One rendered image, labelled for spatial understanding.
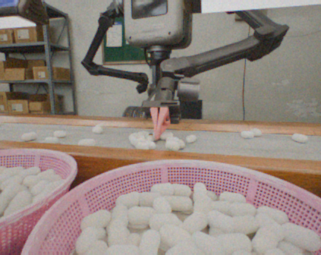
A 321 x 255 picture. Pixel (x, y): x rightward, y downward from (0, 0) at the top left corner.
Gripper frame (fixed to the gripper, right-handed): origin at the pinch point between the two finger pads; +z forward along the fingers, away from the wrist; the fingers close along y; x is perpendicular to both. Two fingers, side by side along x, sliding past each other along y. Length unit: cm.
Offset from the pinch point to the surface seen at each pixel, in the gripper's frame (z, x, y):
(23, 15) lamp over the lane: -13.7, -24.7, -29.4
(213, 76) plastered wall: -174, 116, 24
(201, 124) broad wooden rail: -15.0, 13.6, 10.9
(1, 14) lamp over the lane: -13.5, -25.5, -34.6
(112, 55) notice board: -194, 97, -106
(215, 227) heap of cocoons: 22.9, -16.0, 12.6
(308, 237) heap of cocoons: 22.9, -17.3, 20.9
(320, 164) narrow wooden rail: 10.5, -9.4, 28.9
